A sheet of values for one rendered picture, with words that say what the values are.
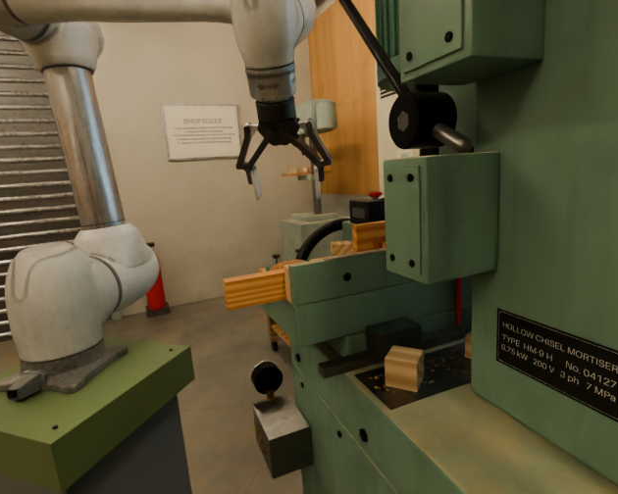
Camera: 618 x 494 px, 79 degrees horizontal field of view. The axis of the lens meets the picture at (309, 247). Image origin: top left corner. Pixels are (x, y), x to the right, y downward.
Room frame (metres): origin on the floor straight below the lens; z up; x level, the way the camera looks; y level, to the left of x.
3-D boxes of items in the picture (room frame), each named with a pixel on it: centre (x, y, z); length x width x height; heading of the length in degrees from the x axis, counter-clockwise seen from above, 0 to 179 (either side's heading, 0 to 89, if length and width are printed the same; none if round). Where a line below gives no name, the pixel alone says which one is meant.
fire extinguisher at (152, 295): (3.06, 1.32, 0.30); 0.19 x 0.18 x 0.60; 25
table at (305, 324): (0.73, -0.20, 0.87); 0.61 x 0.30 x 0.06; 112
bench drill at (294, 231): (2.99, -0.09, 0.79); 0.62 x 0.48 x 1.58; 24
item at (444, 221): (0.39, -0.14, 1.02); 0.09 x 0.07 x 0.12; 112
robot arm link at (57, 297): (0.78, 0.54, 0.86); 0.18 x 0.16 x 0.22; 169
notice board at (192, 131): (3.38, 0.83, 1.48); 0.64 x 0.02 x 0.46; 115
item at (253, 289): (0.60, -0.17, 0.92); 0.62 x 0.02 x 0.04; 112
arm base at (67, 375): (0.75, 0.55, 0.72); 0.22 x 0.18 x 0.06; 171
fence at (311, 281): (0.59, -0.25, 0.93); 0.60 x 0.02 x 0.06; 112
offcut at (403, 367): (0.44, -0.11, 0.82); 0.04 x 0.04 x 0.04; 61
